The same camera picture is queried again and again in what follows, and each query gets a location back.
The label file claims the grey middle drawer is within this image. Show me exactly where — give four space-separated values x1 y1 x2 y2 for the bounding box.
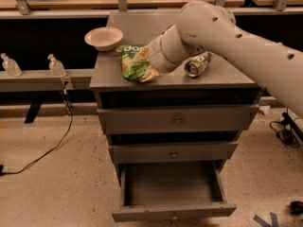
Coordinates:
109 141 238 164

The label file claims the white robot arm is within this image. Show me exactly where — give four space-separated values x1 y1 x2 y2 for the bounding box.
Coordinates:
147 2 303 117

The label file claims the white ceramic bowl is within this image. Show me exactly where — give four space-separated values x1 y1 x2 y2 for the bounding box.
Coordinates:
84 27 123 51

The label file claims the grey drawer cabinet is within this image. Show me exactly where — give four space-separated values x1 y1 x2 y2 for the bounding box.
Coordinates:
89 9 265 223

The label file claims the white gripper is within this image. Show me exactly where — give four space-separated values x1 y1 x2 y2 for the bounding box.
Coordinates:
134 35 177 82

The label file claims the grey bottom drawer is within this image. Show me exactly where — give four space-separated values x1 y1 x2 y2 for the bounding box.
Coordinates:
112 161 237 222

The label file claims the clear bottle far left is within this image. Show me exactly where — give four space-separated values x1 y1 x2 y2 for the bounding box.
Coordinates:
1 53 22 77

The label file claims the black floor cable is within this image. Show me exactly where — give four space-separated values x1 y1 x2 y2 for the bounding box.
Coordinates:
0 90 74 177

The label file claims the white green soda can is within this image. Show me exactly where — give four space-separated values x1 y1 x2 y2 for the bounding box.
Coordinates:
184 52 212 78

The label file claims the clear pump bottle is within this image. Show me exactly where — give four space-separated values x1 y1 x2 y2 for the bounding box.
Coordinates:
47 54 66 78

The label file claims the green rice chip bag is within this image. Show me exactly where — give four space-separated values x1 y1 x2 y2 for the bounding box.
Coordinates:
116 44 150 82

